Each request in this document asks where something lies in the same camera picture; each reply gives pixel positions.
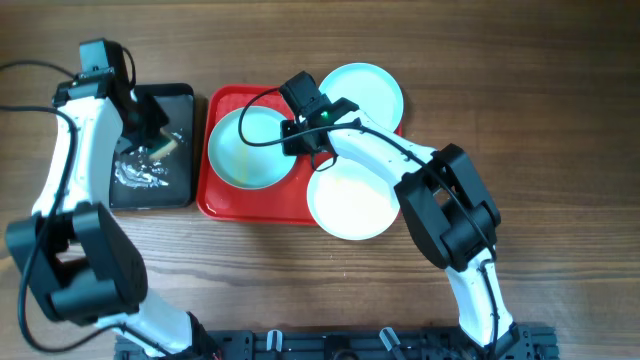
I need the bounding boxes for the green yellow sponge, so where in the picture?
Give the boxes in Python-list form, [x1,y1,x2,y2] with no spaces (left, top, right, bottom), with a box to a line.
[147,129,178,161]

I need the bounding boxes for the white plate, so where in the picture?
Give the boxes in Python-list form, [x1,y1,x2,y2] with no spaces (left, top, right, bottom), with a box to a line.
[306,158,400,241]

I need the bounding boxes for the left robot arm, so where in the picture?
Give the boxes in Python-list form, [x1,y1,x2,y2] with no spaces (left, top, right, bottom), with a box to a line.
[5,39,222,359]

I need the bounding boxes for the red plastic tray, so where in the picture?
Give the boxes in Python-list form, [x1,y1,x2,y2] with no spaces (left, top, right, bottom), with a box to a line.
[195,84,404,227]

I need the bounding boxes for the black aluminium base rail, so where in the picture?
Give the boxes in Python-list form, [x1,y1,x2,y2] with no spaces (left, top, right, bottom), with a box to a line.
[113,324,560,360]

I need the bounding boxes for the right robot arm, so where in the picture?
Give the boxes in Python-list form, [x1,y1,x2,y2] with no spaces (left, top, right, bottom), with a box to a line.
[281,99,514,352]

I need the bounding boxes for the black rectangular tray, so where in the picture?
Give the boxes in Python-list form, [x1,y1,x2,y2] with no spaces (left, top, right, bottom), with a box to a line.
[109,83,195,210]

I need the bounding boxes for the light blue plate top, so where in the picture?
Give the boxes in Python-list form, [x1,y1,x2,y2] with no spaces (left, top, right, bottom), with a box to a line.
[319,63,404,132]

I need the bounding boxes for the light blue plate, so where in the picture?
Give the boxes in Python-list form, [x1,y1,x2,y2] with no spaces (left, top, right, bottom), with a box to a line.
[319,63,404,132]
[207,106,296,190]

